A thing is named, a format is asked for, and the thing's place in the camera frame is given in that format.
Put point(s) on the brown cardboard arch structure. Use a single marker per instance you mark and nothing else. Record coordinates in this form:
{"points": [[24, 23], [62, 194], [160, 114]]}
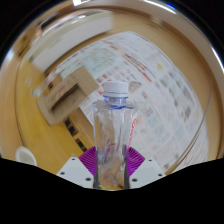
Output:
{"points": [[71, 85]]}

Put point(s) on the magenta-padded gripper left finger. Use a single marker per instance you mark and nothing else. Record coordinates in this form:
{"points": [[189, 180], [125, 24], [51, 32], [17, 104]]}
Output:
{"points": [[74, 171]]}

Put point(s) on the wall of paper posters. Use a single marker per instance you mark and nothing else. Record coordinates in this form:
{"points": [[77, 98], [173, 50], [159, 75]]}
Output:
{"points": [[156, 93]]}

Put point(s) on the small clear plastic bottle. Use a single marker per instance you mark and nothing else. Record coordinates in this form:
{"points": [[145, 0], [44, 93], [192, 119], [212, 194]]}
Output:
{"points": [[41, 87]]}

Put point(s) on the clear plastic water bottle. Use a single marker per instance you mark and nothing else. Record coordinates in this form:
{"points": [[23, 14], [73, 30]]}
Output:
{"points": [[113, 133]]}

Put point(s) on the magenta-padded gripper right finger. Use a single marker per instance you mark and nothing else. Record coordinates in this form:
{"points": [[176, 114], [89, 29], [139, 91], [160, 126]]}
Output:
{"points": [[148, 171]]}

